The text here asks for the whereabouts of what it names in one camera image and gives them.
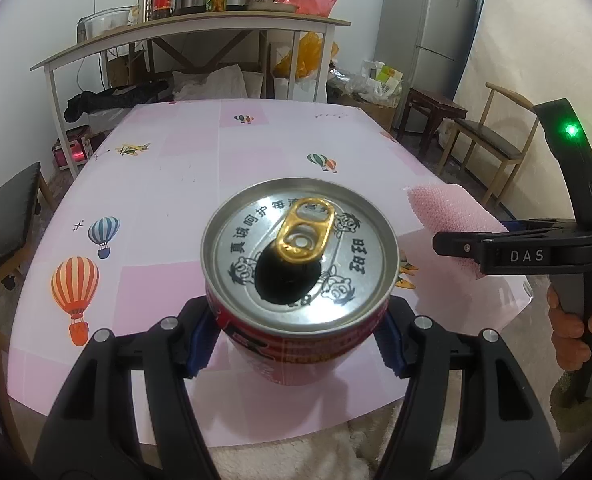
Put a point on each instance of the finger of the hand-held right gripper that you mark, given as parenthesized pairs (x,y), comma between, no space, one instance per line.
(546,226)
(456,245)

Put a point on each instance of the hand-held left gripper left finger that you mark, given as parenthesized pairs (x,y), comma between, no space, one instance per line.
(200,345)

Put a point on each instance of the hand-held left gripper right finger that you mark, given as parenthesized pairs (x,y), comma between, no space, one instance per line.
(391,347)

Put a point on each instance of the pink foam sheet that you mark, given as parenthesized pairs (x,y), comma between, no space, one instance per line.
(451,210)

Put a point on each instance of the red drink can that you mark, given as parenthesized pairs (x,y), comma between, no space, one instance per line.
(301,280)

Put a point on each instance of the person's right forearm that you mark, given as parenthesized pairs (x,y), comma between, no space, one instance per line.
(563,405)

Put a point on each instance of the person's right hand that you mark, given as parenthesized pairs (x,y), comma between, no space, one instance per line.
(568,345)

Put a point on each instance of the dark wooden stool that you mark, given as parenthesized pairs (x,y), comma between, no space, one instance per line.
(433,102)

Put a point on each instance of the large cardboard box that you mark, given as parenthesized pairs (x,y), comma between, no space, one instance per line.
(381,117)

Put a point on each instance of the pink printed tablecloth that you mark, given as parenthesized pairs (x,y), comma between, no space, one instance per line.
(175,185)

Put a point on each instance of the white mattress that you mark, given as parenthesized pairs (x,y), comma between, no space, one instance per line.
(526,50)

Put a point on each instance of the green and white bag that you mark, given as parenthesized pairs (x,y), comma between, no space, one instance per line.
(388,80)

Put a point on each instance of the clear plastic bags pile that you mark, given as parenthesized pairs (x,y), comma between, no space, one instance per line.
(351,85)

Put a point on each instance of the white box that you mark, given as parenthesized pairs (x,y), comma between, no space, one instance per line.
(296,90)

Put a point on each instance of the grey refrigerator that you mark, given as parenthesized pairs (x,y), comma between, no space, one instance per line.
(426,20)

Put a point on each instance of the dark seat chair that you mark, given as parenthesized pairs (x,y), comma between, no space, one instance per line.
(5,225)

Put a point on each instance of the red box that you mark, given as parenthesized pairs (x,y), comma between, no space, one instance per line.
(70,150)

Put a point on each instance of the orange plastic bag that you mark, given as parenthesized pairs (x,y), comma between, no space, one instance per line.
(306,57)

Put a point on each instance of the black cloth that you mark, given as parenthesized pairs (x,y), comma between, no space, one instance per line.
(110,100)

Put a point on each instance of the white sack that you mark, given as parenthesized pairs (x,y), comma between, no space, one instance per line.
(215,82)

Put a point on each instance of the small cardboard box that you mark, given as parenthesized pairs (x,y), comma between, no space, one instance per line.
(125,70)

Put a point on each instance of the shallow plate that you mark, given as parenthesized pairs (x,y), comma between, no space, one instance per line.
(276,7)

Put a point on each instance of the white side table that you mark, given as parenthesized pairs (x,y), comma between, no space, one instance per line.
(200,22)

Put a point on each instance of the clear plastic container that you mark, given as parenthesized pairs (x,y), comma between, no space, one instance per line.
(105,22)

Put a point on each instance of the slim spice bottle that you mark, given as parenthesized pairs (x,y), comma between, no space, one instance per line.
(141,7)

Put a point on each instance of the red chili sauce jar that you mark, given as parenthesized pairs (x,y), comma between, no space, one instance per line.
(161,2)

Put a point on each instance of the wooden frame chair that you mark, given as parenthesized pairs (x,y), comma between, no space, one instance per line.
(496,142)

